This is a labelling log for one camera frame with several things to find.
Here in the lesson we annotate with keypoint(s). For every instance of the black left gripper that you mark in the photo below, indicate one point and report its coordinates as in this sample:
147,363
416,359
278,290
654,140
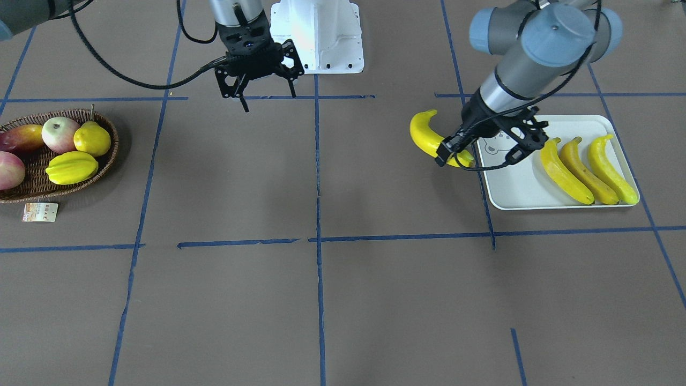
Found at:
474,119

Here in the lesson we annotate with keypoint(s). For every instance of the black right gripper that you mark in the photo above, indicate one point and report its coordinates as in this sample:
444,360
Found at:
227,80

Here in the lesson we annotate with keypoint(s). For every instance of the yellow banana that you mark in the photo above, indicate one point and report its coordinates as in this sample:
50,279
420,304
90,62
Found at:
562,176
428,140
570,156

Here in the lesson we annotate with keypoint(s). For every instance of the yellow-green banana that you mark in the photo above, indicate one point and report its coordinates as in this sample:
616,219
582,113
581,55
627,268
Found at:
607,173

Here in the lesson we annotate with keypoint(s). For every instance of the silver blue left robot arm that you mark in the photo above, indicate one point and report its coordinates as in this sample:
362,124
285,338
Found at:
538,44

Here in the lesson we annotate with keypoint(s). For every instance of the brown wicker basket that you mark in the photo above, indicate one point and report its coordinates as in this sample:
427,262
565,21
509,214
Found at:
36,185

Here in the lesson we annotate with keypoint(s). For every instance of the white paper basket tag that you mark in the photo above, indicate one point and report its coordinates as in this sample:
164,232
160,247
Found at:
40,212

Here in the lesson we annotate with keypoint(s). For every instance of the white bear print tray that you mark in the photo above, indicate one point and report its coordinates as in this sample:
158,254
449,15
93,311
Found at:
526,186

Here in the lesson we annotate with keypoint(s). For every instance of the yellow lemon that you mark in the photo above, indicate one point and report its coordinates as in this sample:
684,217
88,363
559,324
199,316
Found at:
92,139

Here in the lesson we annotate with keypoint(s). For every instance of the yellow star fruit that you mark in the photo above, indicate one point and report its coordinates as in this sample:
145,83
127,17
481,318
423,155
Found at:
71,168

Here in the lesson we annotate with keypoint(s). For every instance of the pink peach fruit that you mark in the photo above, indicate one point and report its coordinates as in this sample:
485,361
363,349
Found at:
58,134

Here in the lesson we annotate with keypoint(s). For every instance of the red yellow mango fruit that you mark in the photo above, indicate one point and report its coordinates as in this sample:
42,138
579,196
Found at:
22,140

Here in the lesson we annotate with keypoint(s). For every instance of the red apple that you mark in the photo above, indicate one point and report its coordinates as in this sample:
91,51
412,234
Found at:
12,171

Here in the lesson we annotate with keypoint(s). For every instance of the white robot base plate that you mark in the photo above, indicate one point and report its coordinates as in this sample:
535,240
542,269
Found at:
326,34

